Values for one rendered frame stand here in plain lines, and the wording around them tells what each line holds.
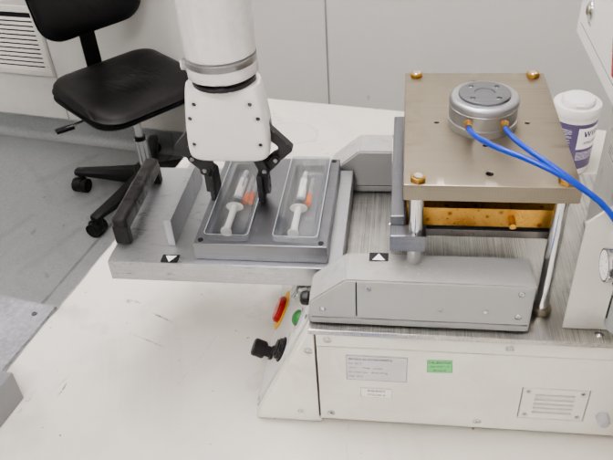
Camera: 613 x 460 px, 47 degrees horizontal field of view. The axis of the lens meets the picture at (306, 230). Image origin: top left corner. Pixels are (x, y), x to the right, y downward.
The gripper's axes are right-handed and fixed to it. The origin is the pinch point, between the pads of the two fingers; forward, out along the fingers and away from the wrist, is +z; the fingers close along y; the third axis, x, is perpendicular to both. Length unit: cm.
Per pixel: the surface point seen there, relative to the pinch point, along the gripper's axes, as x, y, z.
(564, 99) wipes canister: 48, 51, 12
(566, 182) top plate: -12.9, 37.5, -9.8
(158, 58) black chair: 158, -68, 51
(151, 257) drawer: -10.0, -9.7, 4.5
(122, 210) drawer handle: -5.5, -14.1, 0.5
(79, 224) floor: 122, -97, 101
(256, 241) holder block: -9.1, 3.8, 2.1
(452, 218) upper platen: -10.1, 26.9, -2.8
